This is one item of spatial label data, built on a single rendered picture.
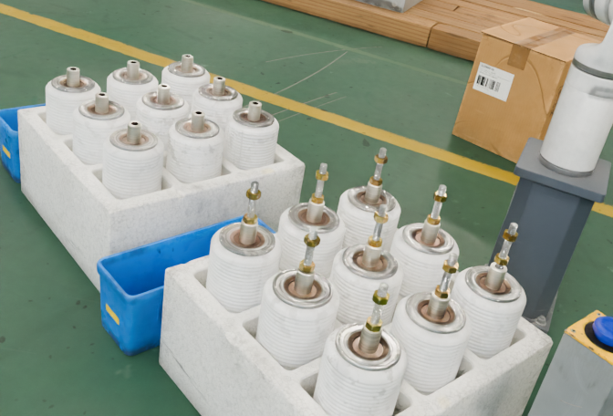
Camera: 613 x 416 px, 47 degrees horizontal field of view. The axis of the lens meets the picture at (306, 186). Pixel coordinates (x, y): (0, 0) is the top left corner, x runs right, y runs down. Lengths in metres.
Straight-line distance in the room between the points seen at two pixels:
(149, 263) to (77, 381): 0.21
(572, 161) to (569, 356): 0.45
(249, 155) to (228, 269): 0.38
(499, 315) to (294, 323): 0.27
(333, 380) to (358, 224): 0.32
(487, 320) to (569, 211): 0.34
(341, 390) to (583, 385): 0.27
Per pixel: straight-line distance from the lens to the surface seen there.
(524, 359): 1.01
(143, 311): 1.09
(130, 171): 1.16
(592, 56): 1.18
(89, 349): 1.16
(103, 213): 1.15
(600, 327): 0.86
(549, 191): 1.24
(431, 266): 1.01
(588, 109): 1.20
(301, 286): 0.87
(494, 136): 1.98
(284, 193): 1.32
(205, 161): 1.21
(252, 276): 0.94
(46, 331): 1.19
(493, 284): 0.98
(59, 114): 1.36
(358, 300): 0.94
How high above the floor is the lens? 0.79
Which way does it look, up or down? 29 degrees down
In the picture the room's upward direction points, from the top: 10 degrees clockwise
